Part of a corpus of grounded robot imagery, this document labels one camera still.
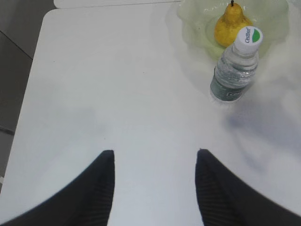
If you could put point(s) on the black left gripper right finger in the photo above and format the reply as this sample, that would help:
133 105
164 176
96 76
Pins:
226 200

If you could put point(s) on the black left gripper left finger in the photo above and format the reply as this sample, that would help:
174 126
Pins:
85 201

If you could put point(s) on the clear plastic water bottle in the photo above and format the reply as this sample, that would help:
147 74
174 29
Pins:
237 66

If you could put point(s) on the yellow pear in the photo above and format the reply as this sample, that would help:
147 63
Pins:
229 24

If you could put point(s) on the pale green glass plate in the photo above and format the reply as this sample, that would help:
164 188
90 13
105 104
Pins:
200 16

